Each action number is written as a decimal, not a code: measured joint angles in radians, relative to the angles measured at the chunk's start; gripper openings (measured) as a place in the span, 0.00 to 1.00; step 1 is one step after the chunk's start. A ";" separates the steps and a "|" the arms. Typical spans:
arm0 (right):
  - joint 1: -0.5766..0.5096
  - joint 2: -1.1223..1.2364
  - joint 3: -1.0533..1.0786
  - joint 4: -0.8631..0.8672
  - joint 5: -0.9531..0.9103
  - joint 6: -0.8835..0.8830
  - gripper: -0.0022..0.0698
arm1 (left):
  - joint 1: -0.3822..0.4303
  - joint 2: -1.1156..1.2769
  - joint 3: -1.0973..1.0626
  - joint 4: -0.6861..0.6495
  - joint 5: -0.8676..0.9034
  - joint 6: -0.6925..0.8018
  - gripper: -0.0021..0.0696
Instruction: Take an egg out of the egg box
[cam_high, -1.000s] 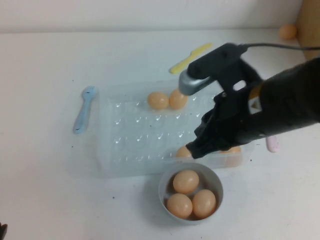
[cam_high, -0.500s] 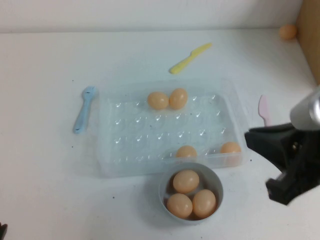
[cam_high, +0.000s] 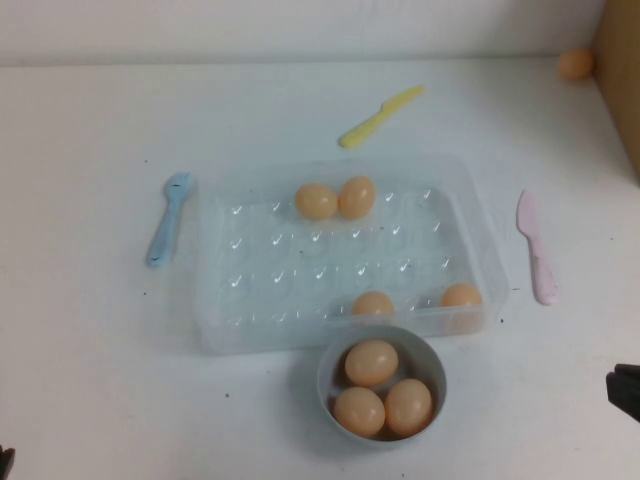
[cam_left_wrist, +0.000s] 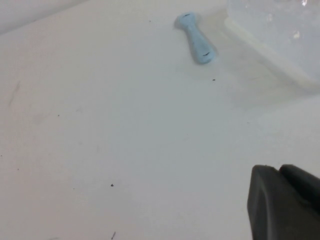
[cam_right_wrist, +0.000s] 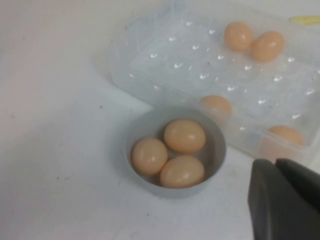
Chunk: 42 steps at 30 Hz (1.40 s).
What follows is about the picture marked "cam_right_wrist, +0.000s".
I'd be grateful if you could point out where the tan egg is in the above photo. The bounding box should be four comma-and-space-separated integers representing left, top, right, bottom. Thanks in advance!
250, 30, 286, 63
267, 125, 305, 147
223, 21, 255, 53
164, 119, 207, 154
131, 137, 169, 176
199, 94, 233, 116
159, 154, 206, 189

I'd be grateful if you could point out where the clear plastic egg box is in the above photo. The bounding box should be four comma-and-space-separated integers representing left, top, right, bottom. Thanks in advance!
107, 4, 320, 161

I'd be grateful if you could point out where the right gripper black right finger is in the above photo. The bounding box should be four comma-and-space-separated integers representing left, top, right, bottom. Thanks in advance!
275, 157, 320, 221

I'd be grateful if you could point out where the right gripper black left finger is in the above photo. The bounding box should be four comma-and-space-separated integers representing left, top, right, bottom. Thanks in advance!
246, 158, 320, 240

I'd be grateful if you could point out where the grey round bowl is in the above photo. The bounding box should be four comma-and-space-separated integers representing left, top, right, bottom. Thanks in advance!
124, 106, 227, 200

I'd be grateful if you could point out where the yellow plastic knife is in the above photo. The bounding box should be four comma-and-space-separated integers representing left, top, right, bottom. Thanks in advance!
289, 15, 320, 26

